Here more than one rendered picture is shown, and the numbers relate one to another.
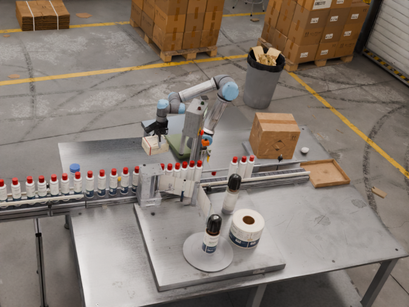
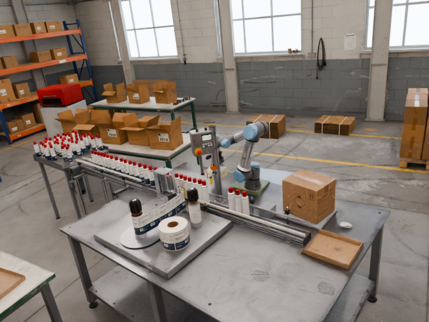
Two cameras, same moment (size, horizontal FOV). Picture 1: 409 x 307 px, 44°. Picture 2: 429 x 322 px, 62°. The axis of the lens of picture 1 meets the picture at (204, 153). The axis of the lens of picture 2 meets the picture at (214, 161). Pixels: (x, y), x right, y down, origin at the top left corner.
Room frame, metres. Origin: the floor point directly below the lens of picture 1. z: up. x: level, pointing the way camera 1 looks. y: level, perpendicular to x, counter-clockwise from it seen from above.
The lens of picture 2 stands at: (1.73, -2.36, 2.31)
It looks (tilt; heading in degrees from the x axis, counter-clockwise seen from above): 23 degrees down; 66
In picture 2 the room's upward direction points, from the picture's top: 6 degrees counter-clockwise
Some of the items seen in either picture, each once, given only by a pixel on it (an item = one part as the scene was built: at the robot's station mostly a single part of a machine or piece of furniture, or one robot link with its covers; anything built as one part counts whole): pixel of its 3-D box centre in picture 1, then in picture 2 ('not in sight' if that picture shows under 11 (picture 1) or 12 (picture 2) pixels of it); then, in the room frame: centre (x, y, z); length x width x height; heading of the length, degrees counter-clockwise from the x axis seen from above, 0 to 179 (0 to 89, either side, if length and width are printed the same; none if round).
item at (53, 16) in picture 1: (42, 14); (334, 124); (6.47, 2.56, 0.11); 0.65 x 0.54 x 0.22; 121
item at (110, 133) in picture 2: not in sight; (114, 128); (2.43, 2.55, 0.97); 0.45 x 0.38 x 0.37; 37
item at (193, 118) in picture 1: (195, 118); (202, 142); (2.72, 0.10, 1.38); 0.17 x 0.10 x 0.19; 170
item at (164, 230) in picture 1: (207, 234); (162, 230); (2.23, -0.11, 0.86); 0.80 x 0.67 x 0.05; 115
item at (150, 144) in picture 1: (155, 144); (216, 172); (2.93, 0.36, 0.95); 0.16 x 0.12 x 0.07; 124
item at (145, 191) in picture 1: (149, 184); (165, 184); (2.43, 0.31, 1.01); 0.14 x 0.13 x 0.26; 115
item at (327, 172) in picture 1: (324, 172); (332, 247); (3.11, -0.94, 0.85); 0.30 x 0.26 x 0.04; 115
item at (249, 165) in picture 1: (249, 167); (245, 204); (2.83, -0.33, 0.98); 0.05 x 0.05 x 0.20
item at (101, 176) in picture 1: (101, 183); (151, 176); (2.39, 0.61, 0.98); 0.05 x 0.05 x 0.20
